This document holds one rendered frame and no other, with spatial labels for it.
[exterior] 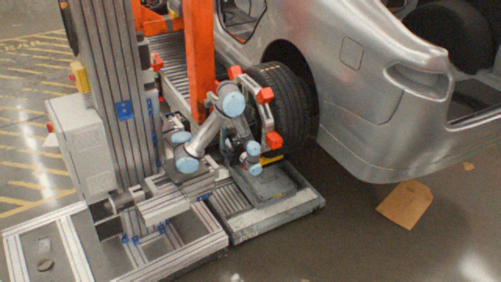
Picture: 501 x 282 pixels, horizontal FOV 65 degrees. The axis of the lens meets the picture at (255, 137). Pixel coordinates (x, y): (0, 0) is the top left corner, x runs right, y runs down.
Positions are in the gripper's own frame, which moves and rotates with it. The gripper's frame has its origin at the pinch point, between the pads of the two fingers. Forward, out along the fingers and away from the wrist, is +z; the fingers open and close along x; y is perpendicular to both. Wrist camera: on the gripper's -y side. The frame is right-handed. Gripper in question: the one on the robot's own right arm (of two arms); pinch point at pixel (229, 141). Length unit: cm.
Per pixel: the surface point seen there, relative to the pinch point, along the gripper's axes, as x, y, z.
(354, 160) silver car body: -56, 3, -55
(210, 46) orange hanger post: -18, 35, 65
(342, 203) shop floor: -94, -82, -23
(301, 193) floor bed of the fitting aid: -65, -75, -3
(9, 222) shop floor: 143, -84, 83
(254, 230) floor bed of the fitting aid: -12, -75, -18
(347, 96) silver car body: -56, 39, -39
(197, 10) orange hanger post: -9, 63, 65
